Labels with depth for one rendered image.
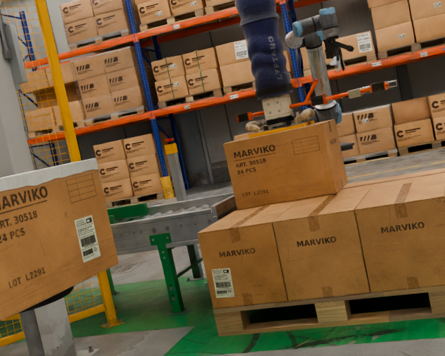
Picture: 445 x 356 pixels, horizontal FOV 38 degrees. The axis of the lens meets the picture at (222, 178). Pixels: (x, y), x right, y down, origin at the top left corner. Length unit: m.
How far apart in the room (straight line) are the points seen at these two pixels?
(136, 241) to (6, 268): 2.01
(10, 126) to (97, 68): 8.81
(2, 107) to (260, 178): 1.46
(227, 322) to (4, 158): 1.39
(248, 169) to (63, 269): 1.81
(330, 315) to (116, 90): 9.28
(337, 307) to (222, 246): 0.63
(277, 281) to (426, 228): 0.75
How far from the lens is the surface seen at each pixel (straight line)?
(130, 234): 3.95
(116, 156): 12.14
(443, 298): 3.10
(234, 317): 3.32
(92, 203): 2.35
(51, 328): 3.47
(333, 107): 4.68
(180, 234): 3.81
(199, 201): 4.43
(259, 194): 3.76
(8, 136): 3.38
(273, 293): 3.22
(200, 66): 11.53
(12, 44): 3.53
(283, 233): 3.12
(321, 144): 3.64
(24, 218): 2.08
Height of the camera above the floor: 1.03
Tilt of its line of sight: 4 degrees down
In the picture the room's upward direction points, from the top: 12 degrees counter-clockwise
